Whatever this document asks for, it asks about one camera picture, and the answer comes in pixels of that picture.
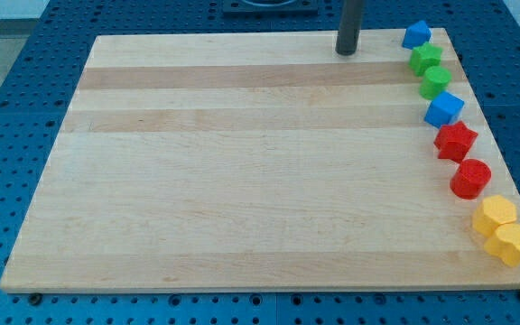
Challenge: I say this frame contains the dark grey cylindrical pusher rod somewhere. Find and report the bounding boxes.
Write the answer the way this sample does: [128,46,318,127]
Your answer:
[335,0,364,56]

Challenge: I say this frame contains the blue triangle block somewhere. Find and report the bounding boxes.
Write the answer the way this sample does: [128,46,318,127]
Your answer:
[402,20,432,50]

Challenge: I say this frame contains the green star block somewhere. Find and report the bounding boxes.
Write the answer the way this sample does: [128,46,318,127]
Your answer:
[409,42,443,77]

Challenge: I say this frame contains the green cylinder block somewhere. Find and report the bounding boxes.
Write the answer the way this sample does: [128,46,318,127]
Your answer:
[419,66,452,100]

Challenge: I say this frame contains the blue cube block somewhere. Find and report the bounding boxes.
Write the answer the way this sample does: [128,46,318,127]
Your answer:
[424,91,465,128]

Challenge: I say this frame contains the red star block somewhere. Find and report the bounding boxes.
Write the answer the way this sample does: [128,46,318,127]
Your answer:
[433,121,478,163]

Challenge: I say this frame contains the light wooden board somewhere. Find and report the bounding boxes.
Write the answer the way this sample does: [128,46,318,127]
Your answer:
[0,29,520,293]

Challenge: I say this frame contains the red cylinder block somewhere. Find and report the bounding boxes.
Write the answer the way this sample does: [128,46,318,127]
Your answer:
[450,159,492,200]

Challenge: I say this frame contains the yellow hexagon block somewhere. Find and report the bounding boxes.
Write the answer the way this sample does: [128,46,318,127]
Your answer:
[471,195,517,237]

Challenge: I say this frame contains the yellow heart block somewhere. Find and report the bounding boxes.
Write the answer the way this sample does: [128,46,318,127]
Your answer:
[484,223,520,267]

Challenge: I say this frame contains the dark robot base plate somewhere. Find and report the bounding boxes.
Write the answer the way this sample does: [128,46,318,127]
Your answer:
[221,0,319,17]

